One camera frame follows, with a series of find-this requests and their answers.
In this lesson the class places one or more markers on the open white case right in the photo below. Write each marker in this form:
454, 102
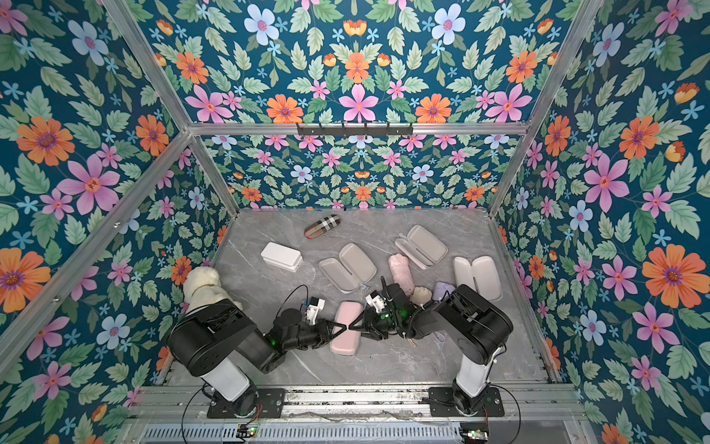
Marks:
480, 274

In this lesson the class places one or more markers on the pink folded umbrella upper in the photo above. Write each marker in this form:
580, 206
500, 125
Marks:
399, 266

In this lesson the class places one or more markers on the cream plush teddy bear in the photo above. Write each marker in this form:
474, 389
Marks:
203, 287

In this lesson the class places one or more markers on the metal hook rail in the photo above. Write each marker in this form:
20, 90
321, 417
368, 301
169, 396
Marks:
346, 130

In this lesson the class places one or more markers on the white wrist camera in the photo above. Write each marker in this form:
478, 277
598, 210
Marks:
313, 308
376, 302

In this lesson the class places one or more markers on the closed white umbrella case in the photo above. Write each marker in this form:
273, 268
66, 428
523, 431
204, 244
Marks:
282, 256

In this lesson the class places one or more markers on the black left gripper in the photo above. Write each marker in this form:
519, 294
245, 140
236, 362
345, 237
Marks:
322, 330

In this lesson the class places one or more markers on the open pink-edged grey case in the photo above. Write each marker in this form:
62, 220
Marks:
421, 247

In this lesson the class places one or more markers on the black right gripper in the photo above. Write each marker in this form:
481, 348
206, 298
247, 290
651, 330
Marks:
369, 323

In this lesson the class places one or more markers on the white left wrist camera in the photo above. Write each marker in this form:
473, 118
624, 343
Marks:
313, 308

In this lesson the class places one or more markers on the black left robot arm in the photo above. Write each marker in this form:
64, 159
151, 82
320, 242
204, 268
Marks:
205, 339

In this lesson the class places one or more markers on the lilac folded umbrella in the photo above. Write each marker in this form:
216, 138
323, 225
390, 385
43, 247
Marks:
442, 291

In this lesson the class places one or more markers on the open grey case centre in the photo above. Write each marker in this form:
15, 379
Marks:
350, 270

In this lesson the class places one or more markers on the beige black striped umbrella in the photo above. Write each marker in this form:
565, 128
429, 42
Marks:
421, 296

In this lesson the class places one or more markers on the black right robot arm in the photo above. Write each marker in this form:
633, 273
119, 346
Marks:
478, 328

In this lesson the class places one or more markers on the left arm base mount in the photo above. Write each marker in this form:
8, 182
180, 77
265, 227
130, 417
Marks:
256, 402

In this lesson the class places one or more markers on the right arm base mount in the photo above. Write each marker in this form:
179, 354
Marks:
453, 401

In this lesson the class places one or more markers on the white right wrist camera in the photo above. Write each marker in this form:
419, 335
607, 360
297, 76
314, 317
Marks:
376, 302

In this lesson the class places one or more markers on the white ventilation grille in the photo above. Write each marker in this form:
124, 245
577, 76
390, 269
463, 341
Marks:
303, 433

